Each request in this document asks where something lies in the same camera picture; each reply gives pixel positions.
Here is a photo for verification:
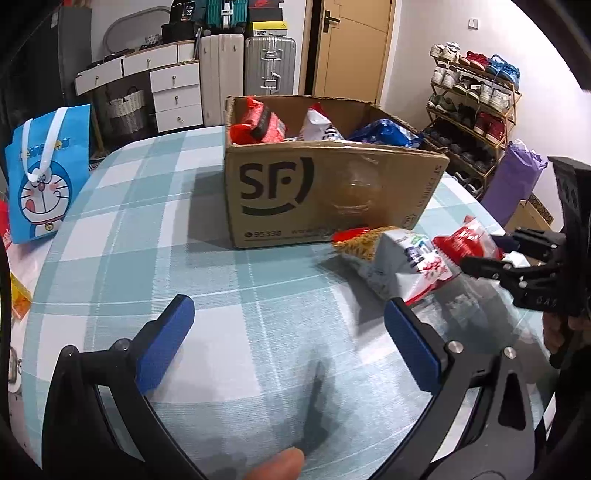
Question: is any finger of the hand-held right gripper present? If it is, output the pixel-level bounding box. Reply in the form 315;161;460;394
462;256;529;288
496;228;566;260

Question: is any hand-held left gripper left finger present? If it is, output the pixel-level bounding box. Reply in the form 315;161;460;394
41;293;208;480

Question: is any teal checkered tablecloth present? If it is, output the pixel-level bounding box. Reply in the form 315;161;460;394
21;122;557;480

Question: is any blue snack packet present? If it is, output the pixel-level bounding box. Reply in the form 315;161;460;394
347;119;424;149

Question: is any brown cardboard box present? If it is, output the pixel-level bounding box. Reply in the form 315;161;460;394
224;95;451;250

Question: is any silver suitcase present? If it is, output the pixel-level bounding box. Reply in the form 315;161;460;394
244;36;297;97

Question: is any metal shoe rack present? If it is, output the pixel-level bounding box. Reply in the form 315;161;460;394
425;44;522;197

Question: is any blue cartoon tote bag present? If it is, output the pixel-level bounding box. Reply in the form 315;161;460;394
6;104;92;245

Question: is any person's left hand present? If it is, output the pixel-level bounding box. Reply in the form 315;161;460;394
240;448;305;480

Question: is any red black-striped snack packet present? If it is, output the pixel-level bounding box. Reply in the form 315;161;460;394
229;96;288;145

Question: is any white drawer cabinet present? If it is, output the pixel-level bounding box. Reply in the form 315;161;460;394
75;41;204;134

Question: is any wooden door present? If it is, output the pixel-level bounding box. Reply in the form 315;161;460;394
314;0;393;104

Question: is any person's right hand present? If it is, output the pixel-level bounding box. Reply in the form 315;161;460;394
542;311;591;365

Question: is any purple bag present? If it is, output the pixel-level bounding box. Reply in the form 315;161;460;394
480;140;548;227

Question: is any small printed cardboard box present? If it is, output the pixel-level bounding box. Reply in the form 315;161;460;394
505;194;555;232

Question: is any woven laundry basket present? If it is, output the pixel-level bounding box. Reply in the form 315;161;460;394
107;88;148;134

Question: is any yellow packet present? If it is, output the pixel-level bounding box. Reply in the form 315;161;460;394
9;272;33;319

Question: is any white and red snack bag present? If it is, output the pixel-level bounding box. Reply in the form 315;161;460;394
299;104;346;141

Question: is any group of assorted shoes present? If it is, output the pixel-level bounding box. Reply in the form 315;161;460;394
426;42;522;195

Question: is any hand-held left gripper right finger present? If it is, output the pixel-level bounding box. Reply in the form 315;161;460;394
384;298;539;480

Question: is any cream suitcase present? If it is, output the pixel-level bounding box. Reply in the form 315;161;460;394
199;33;245;127

